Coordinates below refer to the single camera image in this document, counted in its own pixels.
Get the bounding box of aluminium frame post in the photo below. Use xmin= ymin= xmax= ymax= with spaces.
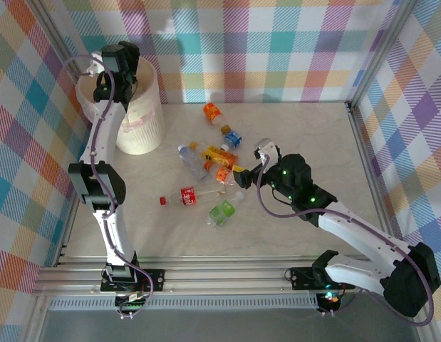
xmin=33 ymin=0 xmax=91 ymax=124
xmin=346 ymin=0 xmax=419 ymax=108

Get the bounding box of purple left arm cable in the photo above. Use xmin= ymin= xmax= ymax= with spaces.
xmin=63 ymin=55 xmax=155 ymax=320

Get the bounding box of red Coca-Cola bottle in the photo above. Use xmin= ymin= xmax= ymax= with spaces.
xmin=158 ymin=185 xmax=228 ymax=207

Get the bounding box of grey slotted cable duct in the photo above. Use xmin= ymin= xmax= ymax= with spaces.
xmin=48 ymin=297 xmax=320 ymax=311

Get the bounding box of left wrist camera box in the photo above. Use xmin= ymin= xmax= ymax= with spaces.
xmin=87 ymin=45 xmax=122 ymax=76

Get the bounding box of clear bottle bright blue label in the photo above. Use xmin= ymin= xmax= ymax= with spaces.
xmin=221 ymin=130 xmax=243 ymax=151

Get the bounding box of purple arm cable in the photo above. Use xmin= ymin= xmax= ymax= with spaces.
xmin=256 ymin=152 xmax=435 ymax=328
xmin=63 ymin=55 xmax=155 ymax=320

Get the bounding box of small orange label bottle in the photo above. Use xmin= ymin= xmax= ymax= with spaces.
xmin=202 ymin=160 xmax=239 ymax=187

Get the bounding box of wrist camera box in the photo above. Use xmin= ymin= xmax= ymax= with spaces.
xmin=254 ymin=138 xmax=279 ymax=160
xmin=87 ymin=45 xmax=122 ymax=76

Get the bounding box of yellow label juice bottle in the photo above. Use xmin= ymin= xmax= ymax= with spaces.
xmin=189 ymin=141 xmax=239 ymax=169

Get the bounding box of clear bottle green label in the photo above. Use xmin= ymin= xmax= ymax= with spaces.
xmin=207 ymin=191 xmax=245 ymax=229

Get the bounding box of white ribbed plastic bin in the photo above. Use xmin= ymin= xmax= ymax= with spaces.
xmin=74 ymin=53 xmax=167 ymax=156

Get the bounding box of aluminium side rail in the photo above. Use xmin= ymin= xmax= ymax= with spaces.
xmin=55 ymin=177 xmax=86 ymax=267
xmin=345 ymin=102 xmax=403 ymax=259

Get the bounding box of orange label bottle brown cap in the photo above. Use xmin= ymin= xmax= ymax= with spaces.
xmin=202 ymin=102 xmax=232 ymax=133

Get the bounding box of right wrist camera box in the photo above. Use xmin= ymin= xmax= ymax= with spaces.
xmin=254 ymin=138 xmax=279 ymax=160

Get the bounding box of clear bottle pale blue label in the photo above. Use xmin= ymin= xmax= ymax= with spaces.
xmin=177 ymin=144 xmax=210 ymax=183

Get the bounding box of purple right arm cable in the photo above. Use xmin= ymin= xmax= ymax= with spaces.
xmin=256 ymin=152 xmax=435 ymax=328

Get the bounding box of aluminium base rail beam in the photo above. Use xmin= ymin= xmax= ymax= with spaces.
xmin=31 ymin=254 xmax=422 ymax=297

